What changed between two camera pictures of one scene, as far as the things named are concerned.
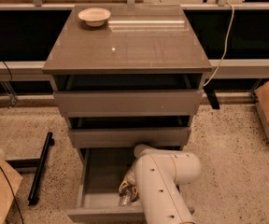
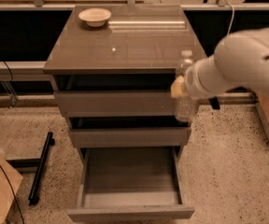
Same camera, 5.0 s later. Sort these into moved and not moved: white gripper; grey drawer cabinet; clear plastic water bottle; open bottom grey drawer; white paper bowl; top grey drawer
Moved: white gripper; clear plastic water bottle
Not moved: white paper bowl; top grey drawer; grey drawer cabinet; open bottom grey drawer
